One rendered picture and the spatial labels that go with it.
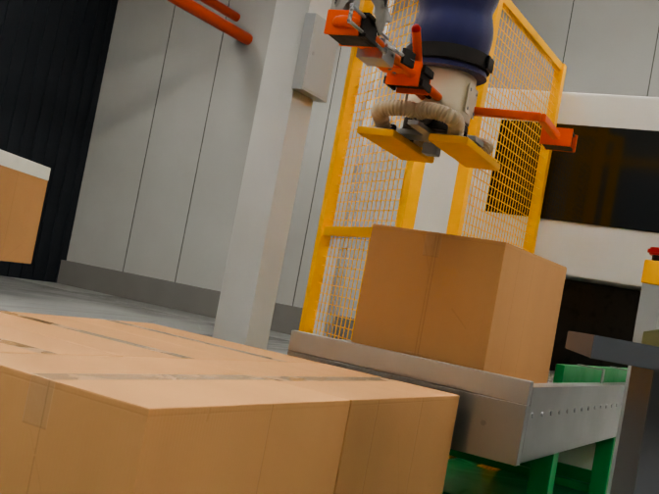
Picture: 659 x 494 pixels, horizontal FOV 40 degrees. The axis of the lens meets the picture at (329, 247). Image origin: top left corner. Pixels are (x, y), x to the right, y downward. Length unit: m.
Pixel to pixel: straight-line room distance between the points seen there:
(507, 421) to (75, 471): 1.27
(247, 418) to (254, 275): 2.06
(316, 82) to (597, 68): 8.60
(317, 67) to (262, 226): 0.66
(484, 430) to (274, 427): 0.93
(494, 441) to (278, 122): 1.69
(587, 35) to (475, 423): 10.04
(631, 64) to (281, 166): 8.72
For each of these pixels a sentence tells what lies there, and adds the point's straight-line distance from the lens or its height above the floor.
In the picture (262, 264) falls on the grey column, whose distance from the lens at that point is 3.48.
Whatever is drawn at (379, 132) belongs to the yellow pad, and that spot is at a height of 1.15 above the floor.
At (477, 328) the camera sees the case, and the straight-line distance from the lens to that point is 2.42.
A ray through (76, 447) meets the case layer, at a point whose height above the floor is 0.46.
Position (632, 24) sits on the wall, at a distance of 12.05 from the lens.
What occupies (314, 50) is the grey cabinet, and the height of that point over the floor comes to 1.63.
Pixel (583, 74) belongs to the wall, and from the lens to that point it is 11.99.
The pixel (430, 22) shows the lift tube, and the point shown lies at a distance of 2.39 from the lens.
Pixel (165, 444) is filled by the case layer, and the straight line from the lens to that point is 1.30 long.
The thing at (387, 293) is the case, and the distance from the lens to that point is 2.53.
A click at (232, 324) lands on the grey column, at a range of 3.52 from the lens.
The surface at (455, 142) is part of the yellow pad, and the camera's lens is 2.21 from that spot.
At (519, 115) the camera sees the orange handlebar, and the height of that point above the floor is 1.27.
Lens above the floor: 0.74
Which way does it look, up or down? 3 degrees up
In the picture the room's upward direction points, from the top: 11 degrees clockwise
